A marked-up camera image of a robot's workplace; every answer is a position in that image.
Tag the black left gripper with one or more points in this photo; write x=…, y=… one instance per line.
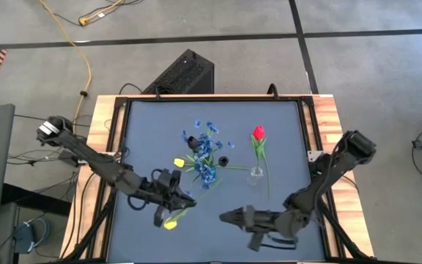
x=165, y=190

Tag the silver metal bracket plate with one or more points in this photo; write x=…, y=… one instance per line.
x=313, y=156

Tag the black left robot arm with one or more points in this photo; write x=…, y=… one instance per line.
x=97, y=165

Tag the black artificial tulip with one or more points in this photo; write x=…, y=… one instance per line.
x=192, y=142
x=223, y=160

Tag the black floor beam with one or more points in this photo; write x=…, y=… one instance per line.
x=35, y=201

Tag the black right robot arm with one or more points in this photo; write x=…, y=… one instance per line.
x=328, y=176

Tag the clear glass vase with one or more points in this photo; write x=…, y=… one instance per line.
x=252, y=179

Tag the yellow artificial tulip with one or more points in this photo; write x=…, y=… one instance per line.
x=178, y=163
x=170, y=224

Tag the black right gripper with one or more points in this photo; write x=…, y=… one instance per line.
x=266, y=221

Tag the black speaker box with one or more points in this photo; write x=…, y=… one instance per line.
x=185, y=73

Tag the black diagonal support strut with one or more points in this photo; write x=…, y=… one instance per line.
x=92, y=229
x=337, y=230

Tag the blue artificial flower bunch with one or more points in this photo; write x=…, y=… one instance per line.
x=205, y=146

